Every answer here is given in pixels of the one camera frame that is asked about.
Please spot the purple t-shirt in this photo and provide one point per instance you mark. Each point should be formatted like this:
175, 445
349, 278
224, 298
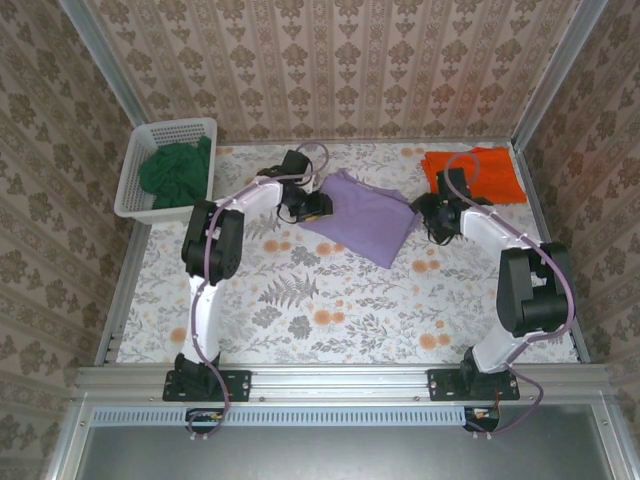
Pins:
365, 220

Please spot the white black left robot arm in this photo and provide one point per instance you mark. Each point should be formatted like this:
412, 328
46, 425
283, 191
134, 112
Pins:
205, 320

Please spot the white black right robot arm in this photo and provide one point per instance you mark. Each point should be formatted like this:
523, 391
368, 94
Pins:
535, 300

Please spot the orange t-shirt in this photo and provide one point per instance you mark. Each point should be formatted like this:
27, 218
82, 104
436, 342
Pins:
495, 175

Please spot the floral printed tablecloth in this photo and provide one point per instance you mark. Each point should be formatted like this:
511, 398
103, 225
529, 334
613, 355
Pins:
350, 320

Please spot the green t-shirt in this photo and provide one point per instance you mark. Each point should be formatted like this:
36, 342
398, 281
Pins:
175, 175

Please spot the white perforated plastic basket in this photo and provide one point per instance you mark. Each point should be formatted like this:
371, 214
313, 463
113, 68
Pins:
131, 170

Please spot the grey metal panel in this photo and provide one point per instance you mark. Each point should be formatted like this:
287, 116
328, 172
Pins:
340, 452

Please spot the aluminium frame rail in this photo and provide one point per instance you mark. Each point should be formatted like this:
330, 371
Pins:
120, 290
555, 225
340, 380

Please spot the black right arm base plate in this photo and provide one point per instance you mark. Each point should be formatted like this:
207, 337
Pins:
445, 385

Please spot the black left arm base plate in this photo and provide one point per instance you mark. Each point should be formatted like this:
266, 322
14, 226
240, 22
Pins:
235, 385

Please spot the aluminium frame post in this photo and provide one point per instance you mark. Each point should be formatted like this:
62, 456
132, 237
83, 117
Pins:
100, 55
560, 65

